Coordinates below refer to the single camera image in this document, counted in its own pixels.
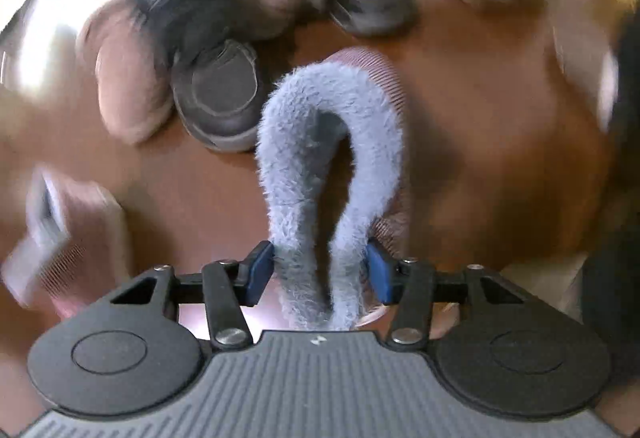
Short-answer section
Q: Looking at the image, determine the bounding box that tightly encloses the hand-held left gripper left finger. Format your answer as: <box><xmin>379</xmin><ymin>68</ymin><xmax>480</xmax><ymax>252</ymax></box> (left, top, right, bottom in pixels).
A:
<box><xmin>109</xmin><ymin>240</ymin><xmax>275</xmax><ymax>352</ymax></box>

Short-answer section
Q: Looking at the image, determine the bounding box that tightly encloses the dark cloth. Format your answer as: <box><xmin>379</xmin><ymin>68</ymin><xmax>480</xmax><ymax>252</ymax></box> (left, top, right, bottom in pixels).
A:
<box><xmin>580</xmin><ymin>12</ymin><xmax>640</xmax><ymax>369</ymax></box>

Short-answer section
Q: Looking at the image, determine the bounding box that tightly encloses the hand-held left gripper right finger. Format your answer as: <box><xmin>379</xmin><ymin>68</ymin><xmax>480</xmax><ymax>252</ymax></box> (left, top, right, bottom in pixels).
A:
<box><xmin>366</xmin><ymin>238</ymin><xmax>526</xmax><ymax>353</ymax></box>

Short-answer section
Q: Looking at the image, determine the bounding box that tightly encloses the fuzzy slipper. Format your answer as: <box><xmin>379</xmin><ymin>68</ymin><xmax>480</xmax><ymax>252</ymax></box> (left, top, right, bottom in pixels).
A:
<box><xmin>255</xmin><ymin>46</ymin><xmax>413</xmax><ymax>331</ymax></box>
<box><xmin>0</xmin><ymin>165</ymin><xmax>133</xmax><ymax>319</ymax></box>

